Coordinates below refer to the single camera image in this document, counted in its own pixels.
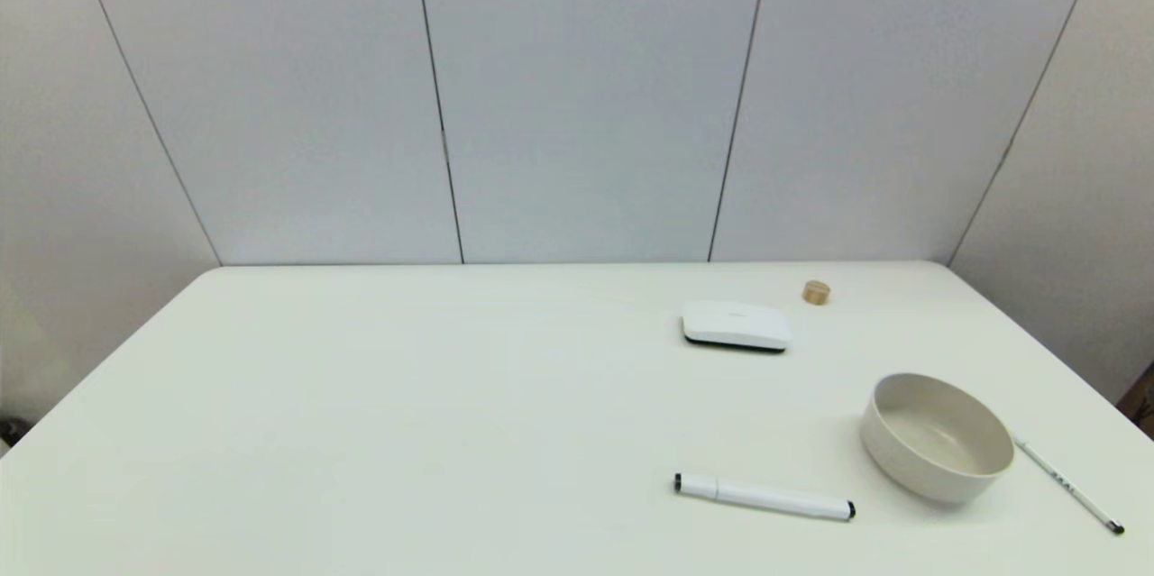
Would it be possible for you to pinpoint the white whiteboard eraser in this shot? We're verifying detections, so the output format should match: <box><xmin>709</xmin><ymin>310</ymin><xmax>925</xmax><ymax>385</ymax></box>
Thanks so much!
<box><xmin>681</xmin><ymin>300</ymin><xmax>792</xmax><ymax>354</ymax></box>

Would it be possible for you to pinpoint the brown furniture piece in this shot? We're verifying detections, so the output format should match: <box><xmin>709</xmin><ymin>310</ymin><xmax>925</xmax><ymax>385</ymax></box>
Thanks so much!
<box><xmin>1115</xmin><ymin>361</ymin><xmax>1154</xmax><ymax>438</ymax></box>

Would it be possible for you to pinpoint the thin white pen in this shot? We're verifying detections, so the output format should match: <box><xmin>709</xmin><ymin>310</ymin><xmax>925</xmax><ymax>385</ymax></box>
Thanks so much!
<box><xmin>1013</xmin><ymin>437</ymin><xmax>1126</xmax><ymax>536</ymax></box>

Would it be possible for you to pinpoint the beige round bowl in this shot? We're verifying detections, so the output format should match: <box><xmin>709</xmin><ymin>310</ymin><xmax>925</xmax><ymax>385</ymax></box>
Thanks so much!
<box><xmin>859</xmin><ymin>372</ymin><xmax>1017</xmax><ymax>505</ymax></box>

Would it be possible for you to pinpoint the white marker with black caps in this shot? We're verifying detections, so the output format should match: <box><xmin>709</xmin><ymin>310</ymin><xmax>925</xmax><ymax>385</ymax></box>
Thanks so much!
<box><xmin>673</xmin><ymin>472</ymin><xmax>857</xmax><ymax>523</ymax></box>

